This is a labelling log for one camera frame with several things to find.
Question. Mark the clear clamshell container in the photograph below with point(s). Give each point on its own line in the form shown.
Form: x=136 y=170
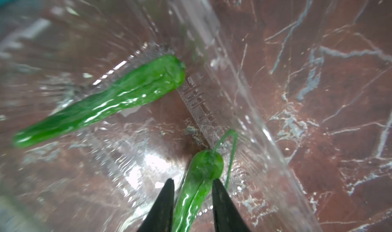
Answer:
x=107 y=176

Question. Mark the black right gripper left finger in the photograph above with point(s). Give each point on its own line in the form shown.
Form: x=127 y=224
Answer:
x=160 y=216

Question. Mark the small green pepper lying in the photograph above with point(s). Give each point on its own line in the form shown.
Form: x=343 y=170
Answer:
x=141 y=86

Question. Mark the small green pepper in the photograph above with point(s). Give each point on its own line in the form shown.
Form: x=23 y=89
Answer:
x=205 y=167
x=141 y=86

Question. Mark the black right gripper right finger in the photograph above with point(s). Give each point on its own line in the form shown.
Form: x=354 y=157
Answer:
x=226 y=215

